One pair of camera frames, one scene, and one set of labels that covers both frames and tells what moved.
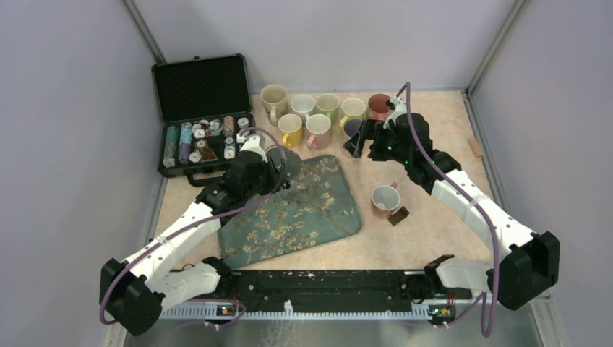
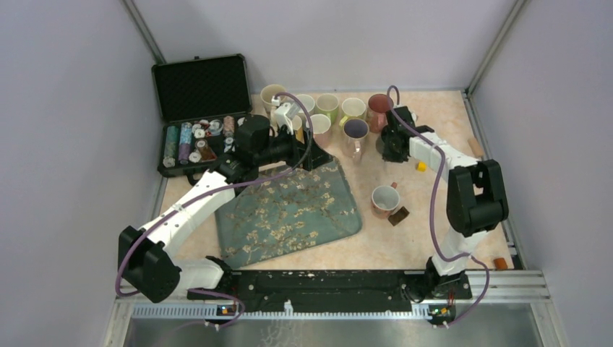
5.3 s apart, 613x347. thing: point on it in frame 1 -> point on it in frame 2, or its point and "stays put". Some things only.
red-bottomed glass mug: x=377 y=108 stays put
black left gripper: x=275 y=183 -> x=294 y=160
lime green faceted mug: x=352 y=108 stays put
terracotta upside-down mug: x=384 y=199 stays put
